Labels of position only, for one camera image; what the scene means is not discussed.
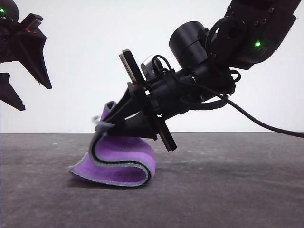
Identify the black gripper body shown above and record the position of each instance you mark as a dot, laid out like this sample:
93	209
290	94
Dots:
171	95
8	45

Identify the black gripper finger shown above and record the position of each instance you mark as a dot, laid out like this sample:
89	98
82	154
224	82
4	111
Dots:
9	92
123	102
140	128
33	54

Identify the purple towel with grey hem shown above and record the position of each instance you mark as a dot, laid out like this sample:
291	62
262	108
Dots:
118	166

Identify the grey table cloth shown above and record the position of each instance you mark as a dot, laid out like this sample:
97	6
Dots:
225	204

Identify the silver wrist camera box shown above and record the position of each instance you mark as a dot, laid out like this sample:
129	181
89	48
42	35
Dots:
148	65

